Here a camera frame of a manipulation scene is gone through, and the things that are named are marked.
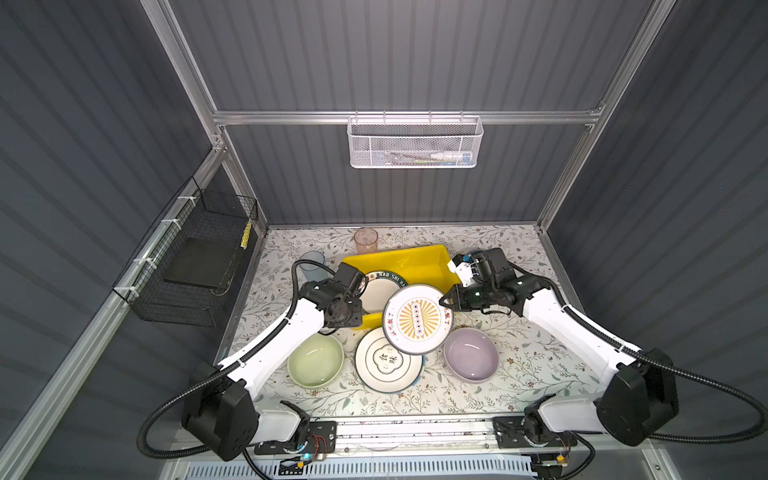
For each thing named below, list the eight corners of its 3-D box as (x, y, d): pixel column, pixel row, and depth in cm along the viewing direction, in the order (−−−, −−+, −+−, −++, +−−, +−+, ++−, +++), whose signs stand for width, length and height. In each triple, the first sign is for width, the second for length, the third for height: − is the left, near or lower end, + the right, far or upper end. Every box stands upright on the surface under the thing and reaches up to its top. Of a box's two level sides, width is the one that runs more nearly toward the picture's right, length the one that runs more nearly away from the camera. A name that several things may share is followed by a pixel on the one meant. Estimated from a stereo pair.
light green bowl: (289, 392, 82) (282, 385, 77) (299, 343, 92) (293, 334, 86) (342, 392, 82) (338, 385, 77) (346, 343, 92) (344, 334, 86)
